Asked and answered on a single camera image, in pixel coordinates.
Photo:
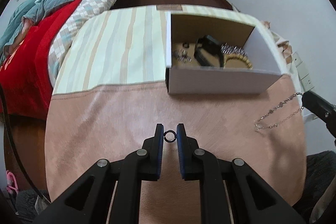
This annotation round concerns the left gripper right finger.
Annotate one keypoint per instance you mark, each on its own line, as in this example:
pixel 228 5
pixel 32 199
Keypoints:
pixel 197 164

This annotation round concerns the black wristband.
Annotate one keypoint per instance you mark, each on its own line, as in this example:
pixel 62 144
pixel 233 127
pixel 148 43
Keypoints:
pixel 210 45

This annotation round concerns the checkered bed quilt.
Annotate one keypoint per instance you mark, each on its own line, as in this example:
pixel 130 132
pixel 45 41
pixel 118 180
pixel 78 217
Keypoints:
pixel 62 41

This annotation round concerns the pink striped table cloth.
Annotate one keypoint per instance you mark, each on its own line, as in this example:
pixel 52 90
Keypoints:
pixel 110 94

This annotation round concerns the red bed cover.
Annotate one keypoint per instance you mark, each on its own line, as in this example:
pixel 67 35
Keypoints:
pixel 24 72

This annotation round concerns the open cardboard box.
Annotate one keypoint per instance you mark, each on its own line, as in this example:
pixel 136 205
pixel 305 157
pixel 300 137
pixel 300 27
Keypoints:
pixel 252 62

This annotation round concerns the small silver earrings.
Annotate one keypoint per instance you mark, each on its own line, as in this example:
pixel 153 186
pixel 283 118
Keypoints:
pixel 182 56

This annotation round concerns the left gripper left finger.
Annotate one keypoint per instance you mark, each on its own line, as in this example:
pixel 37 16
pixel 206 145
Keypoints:
pixel 141 165

